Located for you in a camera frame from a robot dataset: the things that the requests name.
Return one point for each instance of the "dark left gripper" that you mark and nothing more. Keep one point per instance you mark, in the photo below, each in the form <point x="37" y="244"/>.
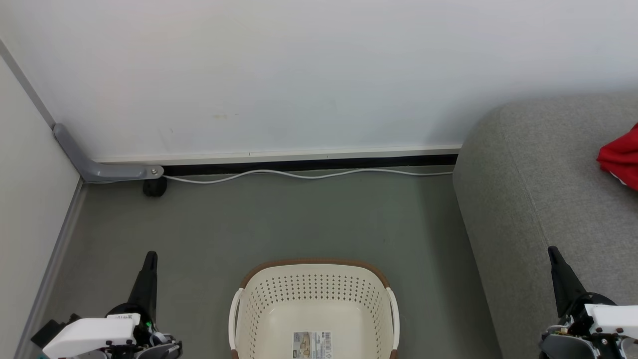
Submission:
<point x="147" y="324"/>

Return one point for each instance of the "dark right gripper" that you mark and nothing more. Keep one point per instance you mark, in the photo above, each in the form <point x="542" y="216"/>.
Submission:
<point x="575" y="316"/>

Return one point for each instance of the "red garment white stripes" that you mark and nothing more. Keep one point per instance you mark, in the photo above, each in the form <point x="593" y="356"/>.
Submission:
<point x="623" y="157"/>

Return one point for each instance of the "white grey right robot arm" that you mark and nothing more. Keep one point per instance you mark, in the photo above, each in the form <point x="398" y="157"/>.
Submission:
<point x="568" y="348"/>

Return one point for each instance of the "grey fabric sofa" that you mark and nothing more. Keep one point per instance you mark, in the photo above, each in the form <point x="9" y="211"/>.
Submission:
<point x="548" y="174"/>

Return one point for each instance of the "black round foot caster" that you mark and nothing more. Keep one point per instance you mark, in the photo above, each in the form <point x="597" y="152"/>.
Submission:
<point x="154" y="186"/>

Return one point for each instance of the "cream perforated laundry basket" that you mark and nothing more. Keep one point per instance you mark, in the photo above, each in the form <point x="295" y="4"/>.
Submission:
<point x="279" y="289"/>

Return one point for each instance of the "paper barcode sticker label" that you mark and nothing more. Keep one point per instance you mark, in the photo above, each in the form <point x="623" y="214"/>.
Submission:
<point x="312" y="345"/>

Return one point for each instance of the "white baseboard trim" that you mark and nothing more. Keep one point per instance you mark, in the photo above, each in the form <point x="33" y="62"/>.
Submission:
<point x="279" y="154"/>

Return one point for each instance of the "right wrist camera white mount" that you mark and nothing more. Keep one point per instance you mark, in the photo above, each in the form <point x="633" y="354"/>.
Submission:
<point x="615" y="318"/>

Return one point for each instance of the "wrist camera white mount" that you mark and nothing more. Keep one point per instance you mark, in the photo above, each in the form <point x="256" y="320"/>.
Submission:
<point x="615" y="318"/>
<point x="89" y="333"/>

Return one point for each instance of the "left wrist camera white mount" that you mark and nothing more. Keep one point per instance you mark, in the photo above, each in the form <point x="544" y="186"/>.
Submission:
<point x="89" y="333"/>

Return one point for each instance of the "grey metal partition foot bracket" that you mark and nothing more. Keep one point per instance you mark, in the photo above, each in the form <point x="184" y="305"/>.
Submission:
<point x="99" y="171"/>

